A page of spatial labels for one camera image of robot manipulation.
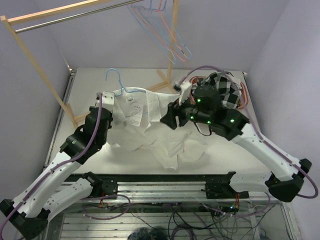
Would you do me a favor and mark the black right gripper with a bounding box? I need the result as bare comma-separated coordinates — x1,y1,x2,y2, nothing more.
160,91,213,130

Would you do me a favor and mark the blue wire hanger white shirt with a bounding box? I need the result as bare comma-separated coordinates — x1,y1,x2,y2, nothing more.
105,68,146,97

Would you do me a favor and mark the black white plaid shirt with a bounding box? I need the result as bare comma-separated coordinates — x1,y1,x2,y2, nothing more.
195,71,243,109

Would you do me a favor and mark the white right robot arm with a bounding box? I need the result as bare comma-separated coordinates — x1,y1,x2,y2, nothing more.
160,85,312,203

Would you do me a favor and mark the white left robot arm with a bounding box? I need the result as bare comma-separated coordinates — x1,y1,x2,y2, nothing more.
0,107,113,240

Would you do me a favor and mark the white shirt paper tag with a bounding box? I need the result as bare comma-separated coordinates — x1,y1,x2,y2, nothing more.
129,104,144,127

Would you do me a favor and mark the pink laundry basket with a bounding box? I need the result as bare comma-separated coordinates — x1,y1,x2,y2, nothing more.
189,76,249,110

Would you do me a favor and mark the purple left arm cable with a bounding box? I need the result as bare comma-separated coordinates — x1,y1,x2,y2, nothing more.
0,92,105,235

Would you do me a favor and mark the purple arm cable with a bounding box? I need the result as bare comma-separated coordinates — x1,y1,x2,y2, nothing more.
0,92,105,235
174,65,319,200

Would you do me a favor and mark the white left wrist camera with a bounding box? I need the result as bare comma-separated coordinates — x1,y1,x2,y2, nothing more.
94,91,115,113

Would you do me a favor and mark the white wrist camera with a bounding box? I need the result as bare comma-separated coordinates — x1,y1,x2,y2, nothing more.
94,91,115,113
173,79,192,105

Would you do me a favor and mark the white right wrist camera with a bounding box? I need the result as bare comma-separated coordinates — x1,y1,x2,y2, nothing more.
173,79,192,105

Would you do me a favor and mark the aluminium rail base frame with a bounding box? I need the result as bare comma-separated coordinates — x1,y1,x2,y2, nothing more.
29,69,301,240

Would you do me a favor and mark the blue empty wire hanger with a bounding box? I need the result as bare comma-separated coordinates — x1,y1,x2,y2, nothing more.
149,0,193,60

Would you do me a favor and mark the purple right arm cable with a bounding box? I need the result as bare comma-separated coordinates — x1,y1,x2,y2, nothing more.
174,65,319,200

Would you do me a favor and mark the pink wire hanger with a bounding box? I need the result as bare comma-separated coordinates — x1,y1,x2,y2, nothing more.
128,0,192,64

